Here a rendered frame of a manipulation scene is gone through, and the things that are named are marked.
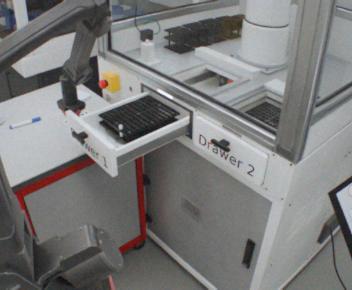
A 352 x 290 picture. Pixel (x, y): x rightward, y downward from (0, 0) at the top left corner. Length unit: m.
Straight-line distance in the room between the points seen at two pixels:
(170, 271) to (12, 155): 0.97
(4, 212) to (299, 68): 0.75
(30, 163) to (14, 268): 0.97
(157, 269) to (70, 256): 1.49
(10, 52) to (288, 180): 0.79
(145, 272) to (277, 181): 1.01
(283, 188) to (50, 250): 0.78
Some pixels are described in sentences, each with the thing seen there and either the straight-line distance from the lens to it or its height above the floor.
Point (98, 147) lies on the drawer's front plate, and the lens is 1.15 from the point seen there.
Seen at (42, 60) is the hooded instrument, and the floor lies 0.87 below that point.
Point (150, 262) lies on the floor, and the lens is 1.94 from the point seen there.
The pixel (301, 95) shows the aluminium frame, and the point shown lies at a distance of 0.94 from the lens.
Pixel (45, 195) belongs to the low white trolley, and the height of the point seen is 0.64.
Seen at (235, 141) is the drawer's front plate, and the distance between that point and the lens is 1.12.
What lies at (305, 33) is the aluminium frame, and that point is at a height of 1.30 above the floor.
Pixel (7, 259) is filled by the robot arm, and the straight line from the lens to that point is 0.41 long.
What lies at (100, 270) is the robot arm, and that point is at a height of 1.19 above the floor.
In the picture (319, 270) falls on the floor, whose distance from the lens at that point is 2.04.
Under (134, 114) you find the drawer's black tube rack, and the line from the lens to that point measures 1.29.
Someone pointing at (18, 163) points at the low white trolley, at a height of 0.76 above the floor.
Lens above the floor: 1.55
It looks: 35 degrees down
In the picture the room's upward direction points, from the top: 1 degrees clockwise
